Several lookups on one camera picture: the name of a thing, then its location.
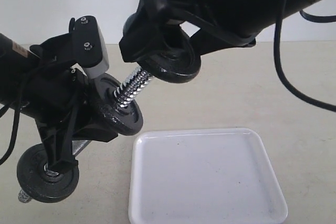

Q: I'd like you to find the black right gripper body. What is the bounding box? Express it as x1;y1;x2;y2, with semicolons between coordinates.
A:
167;0;283;56

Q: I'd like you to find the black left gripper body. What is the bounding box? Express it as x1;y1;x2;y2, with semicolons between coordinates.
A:
18;67;91;125

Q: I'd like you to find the black weight plate end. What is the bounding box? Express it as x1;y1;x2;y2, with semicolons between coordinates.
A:
88;73;143;136

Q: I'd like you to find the chrome threaded dumbbell bar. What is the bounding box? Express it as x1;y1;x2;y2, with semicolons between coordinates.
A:
17;67;150;204

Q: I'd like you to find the black weight plate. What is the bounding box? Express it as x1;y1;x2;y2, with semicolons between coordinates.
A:
16;144;79;204
127;13;201;83

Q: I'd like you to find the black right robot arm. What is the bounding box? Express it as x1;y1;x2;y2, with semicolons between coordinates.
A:
119;0;321;62

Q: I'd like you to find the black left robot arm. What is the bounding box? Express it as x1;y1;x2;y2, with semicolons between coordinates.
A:
1;31;119;173

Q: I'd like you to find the white rectangular plastic tray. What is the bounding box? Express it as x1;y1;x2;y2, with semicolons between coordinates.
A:
128;127;288;223

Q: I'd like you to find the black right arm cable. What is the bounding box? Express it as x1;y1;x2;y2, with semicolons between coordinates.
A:
183;0;336;111

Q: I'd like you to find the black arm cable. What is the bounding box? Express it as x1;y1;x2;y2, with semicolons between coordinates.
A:
183;0;336;111
0;61;79;167

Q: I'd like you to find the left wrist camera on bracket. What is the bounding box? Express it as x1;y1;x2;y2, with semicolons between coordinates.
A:
28;15;110;79

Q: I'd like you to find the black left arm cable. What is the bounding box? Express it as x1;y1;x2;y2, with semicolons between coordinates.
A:
0;61;79;167

